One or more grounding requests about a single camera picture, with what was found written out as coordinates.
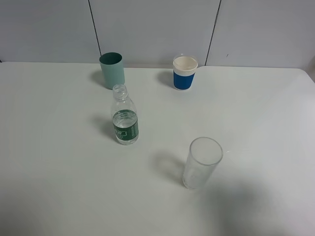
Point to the clear plastic bottle green label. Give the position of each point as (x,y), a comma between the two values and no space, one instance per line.
(124,116)

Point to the white cup blue sleeve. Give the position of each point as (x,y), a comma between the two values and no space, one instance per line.
(184,69)

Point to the teal green tumbler cup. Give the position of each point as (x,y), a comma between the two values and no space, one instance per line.
(112,69)

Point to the clear drinking glass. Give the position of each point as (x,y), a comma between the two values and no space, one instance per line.
(204,155)

